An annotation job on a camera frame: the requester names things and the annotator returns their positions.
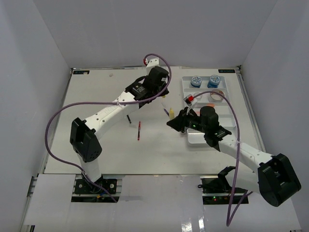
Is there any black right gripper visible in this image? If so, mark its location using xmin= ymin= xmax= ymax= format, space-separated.
xmin=167 ymin=107 xmax=208 ymax=134

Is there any yellow white highlighter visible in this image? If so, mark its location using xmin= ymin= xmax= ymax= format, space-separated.
xmin=169 ymin=108 xmax=175 ymax=120

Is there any clear tape roll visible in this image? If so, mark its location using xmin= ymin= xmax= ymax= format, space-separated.
xmin=194 ymin=92 xmax=202 ymax=101

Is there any white compartment tray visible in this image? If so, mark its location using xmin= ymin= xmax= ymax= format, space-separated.
xmin=182 ymin=74 xmax=236 ymax=132

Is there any blue tape roll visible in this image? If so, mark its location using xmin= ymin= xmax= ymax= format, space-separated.
xmin=207 ymin=75 xmax=221 ymax=88
xmin=190 ymin=76 xmax=202 ymax=88

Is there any brown packing tape roll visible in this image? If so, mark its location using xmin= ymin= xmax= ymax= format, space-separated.
xmin=208 ymin=89 xmax=225 ymax=103

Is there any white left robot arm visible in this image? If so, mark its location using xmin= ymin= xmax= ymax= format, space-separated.
xmin=70 ymin=66 xmax=169 ymax=193

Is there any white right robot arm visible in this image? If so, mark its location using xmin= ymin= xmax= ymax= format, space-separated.
xmin=167 ymin=106 xmax=301 ymax=207

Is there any red pen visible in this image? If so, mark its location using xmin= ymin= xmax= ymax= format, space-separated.
xmin=137 ymin=121 xmax=141 ymax=141

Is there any right black table label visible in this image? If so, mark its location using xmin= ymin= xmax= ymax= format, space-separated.
xmin=218 ymin=69 xmax=236 ymax=73

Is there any black table label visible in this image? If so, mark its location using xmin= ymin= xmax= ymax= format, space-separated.
xmin=73 ymin=70 xmax=90 ymax=75
xmin=218 ymin=69 xmax=236 ymax=73

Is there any left black table label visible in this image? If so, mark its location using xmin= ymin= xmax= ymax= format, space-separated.
xmin=73 ymin=70 xmax=90 ymax=75

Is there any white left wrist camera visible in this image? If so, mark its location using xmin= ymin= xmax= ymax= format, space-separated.
xmin=144 ymin=57 xmax=160 ymax=75

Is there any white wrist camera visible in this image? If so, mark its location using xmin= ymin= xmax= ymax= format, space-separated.
xmin=183 ymin=94 xmax=197 ymax=116
xmin=144 ymin=57 xmax=160 ymax=75

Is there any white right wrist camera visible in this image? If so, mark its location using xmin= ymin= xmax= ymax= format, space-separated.
xmin=183 ymin=94 xmax=197 ymax=116

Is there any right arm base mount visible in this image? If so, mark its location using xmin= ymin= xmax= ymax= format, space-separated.
xmin=197 ymin=166 xmax=235 ymax=205

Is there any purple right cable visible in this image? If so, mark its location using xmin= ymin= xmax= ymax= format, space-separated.
xmin=193 ymin=90 xmax=252 ymax=227

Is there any purple cable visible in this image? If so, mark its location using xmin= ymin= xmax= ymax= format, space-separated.
xmin=44 ymin=53 xmax=172 ymax=203
xmin=193 ymin=90 xmax=252 ymax=227

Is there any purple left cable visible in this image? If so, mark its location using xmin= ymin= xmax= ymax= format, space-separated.
xmin=44 ymin=53 xmax=172 ymax=203

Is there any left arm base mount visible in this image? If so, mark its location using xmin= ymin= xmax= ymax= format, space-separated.
xmin=71 ymin=176 xmax=122 ymax=203

